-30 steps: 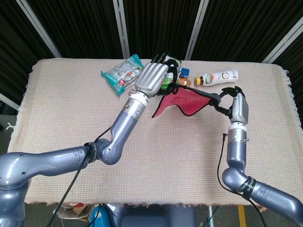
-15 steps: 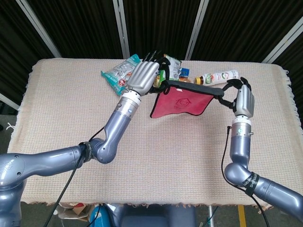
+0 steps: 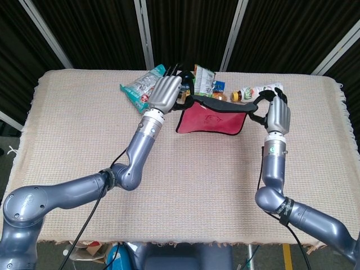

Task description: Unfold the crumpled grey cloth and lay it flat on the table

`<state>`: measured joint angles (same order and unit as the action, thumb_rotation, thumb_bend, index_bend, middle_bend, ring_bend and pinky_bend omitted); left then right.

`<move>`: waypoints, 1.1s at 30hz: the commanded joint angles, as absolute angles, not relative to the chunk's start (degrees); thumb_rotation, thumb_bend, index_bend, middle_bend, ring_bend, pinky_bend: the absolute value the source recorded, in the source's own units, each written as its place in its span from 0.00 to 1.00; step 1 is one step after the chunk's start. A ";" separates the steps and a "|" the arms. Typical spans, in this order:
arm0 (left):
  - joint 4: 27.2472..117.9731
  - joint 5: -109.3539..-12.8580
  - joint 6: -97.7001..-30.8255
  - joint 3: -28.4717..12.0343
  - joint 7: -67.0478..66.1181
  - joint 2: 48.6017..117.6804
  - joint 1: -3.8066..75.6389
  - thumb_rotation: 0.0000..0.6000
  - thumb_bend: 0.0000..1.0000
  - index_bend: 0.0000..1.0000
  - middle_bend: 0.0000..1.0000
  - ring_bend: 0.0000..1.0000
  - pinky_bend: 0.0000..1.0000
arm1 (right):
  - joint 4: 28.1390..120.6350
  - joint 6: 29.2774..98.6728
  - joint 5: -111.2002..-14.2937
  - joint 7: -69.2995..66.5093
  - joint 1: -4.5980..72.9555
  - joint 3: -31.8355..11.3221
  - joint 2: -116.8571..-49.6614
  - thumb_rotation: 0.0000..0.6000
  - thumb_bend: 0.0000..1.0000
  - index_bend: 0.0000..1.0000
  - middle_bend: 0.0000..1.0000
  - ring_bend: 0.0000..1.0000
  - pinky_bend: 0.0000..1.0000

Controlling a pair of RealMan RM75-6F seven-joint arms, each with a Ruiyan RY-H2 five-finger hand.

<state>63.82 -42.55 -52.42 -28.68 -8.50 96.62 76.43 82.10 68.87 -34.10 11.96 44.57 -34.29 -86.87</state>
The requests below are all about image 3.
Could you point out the dark brown pleated curtain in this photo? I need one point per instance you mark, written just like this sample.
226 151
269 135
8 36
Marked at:
98 28

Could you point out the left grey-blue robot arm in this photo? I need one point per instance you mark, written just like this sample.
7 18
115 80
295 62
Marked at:
137 152

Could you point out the grey and pink cloth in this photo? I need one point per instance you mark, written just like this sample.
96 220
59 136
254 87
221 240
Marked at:
211 121

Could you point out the brown cardboard box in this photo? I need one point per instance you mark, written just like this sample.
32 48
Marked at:
92 250

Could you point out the bright blue plastic object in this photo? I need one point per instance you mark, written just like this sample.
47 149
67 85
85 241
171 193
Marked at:
118 258

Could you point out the white metal frame post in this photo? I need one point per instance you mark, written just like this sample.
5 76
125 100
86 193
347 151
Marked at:
337 47
144 33
9 119
236 25
45 31

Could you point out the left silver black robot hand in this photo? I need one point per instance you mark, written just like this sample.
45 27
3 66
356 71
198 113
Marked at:
164 94

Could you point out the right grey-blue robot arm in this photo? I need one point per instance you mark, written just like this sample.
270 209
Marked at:
274 168

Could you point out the white bottle yellow cap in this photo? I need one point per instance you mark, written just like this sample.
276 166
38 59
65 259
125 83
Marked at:
247 94

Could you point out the clear bottle orange drink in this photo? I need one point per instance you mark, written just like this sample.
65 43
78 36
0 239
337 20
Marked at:
220 96

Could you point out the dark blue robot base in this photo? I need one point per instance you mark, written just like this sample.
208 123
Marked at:
182 257

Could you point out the yellow floor tape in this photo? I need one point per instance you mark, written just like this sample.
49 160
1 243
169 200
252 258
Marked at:
287 257

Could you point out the teal clear snack packet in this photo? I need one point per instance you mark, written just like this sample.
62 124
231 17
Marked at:
135 92

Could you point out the beige woven tablecloth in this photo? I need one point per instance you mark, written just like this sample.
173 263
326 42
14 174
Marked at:
84 135

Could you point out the green snack bag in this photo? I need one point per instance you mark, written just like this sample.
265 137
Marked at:
204 81

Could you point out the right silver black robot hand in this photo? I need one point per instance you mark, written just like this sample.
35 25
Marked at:
278 116

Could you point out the white thin pole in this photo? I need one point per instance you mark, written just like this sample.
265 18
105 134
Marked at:
250 257

